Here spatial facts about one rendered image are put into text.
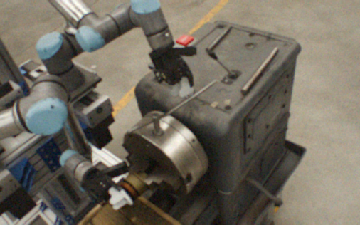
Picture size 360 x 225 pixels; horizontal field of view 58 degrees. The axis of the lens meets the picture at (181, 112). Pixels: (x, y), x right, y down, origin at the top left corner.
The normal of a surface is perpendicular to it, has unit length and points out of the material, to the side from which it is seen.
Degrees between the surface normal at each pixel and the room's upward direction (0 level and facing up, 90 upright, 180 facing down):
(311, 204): 0
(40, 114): 89
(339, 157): 0
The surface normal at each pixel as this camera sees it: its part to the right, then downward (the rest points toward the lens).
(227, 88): -0.14, -0.71
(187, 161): 0.59, -0.04
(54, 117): 0.36, 0.61
